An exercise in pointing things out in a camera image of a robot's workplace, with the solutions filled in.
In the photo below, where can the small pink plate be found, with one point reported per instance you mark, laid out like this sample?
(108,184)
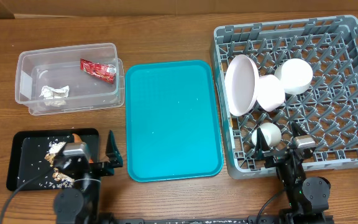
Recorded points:
(270,93)

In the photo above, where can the teal plastic serving tray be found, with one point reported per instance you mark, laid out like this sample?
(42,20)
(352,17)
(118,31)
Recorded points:
(172,122)

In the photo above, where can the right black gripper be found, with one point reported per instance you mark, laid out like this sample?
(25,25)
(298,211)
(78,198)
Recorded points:
(275,156)

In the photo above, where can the orange carrot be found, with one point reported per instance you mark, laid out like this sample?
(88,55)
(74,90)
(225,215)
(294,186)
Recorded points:
(78,139)

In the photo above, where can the large white plate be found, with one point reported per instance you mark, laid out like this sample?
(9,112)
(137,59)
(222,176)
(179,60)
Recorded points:
(240,81)

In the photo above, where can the white cup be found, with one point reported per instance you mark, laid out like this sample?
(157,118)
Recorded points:
(271,132)

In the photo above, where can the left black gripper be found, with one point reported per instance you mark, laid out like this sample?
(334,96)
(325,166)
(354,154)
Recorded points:
(105,170)

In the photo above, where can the red snack wrapper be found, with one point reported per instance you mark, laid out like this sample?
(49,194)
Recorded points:
(104,72)

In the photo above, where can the white bowl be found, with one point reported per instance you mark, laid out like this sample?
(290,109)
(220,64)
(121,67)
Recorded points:
(295,75)

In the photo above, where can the black plastic tray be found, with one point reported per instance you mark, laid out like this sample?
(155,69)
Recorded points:
(89,135)

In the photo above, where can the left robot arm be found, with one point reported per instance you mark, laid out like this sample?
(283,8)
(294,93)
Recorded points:
(80,203)

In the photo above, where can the white tissue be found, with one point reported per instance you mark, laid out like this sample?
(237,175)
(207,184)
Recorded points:
(55,97)

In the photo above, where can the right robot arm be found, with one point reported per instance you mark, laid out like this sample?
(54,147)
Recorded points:
(307,196)

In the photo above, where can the peanut shell scraps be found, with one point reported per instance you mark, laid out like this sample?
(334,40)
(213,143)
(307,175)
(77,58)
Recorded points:
(54,152)

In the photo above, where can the clear plastic bin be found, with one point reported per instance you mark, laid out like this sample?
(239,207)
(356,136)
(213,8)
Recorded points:
(60,66)

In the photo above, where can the grey dishwasher rack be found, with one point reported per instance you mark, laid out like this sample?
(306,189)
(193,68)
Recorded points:
(328,109)

